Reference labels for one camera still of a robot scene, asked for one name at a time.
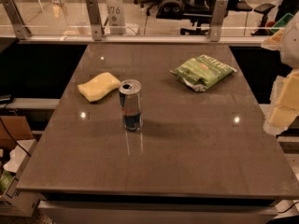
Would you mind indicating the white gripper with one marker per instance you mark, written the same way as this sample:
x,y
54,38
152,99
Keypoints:
x,y
291,44

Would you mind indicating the red bull can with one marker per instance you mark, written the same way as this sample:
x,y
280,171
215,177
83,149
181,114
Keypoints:
x,y
130,98

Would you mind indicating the green chip bag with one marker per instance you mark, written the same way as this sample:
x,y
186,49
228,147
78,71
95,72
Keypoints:
x,y
202,72

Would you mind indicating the black office chair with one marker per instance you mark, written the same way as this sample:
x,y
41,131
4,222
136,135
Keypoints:
x,y
198,12

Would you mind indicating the yellow sponge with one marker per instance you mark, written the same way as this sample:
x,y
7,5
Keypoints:
x,y
98,87

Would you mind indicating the white numbered stand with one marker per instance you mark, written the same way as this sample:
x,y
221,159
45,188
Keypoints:
x,y
116,19

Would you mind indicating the cardboard box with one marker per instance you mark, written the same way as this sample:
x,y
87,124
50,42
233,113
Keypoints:
x,y
12,129

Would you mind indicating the right metal bracket post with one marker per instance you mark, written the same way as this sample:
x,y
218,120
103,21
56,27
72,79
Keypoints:
x,y
217,20

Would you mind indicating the metal bracket post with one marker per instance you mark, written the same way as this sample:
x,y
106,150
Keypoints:
x,y
21,31
95,19
217,20

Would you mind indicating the middle metal bracket post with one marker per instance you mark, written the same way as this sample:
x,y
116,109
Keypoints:
x,y
95,19

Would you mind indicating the left metal bracket post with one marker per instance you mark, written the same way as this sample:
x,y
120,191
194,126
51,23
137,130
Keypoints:
x,y
21,31

